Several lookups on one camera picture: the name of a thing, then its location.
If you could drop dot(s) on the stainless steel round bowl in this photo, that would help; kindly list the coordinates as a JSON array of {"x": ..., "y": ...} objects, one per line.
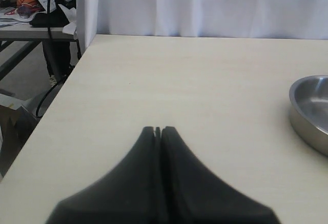
[{"x": 308, "y": 111}]

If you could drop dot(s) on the grey background side table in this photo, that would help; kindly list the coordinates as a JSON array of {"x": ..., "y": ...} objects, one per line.
[{"x": 33, "y": 37}]

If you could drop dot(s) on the orange mini basketball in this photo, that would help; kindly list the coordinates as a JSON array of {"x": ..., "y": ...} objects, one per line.
[{"x": 30, "y": 3}]

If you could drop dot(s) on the white curtain backdrop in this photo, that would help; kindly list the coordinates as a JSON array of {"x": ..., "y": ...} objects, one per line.
[{"x": 301, "y": 19}]

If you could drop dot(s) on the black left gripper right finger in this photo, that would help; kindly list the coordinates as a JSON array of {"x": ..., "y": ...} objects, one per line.
[{"x": 196, "y": 195}]

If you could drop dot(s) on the brown cardboard box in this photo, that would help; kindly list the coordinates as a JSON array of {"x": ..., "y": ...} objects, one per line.
[{"x": 16, "y": 127}]

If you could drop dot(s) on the white papers on table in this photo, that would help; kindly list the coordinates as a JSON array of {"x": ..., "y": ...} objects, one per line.
[{"x": 28, "y": 11}]

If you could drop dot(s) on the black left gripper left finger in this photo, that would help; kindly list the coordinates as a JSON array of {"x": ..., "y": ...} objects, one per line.
[{"x": 132, "y": 192}]

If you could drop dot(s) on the black cloth on table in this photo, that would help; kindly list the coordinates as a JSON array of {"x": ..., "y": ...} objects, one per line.
[{"x": 55, "y": 19}]

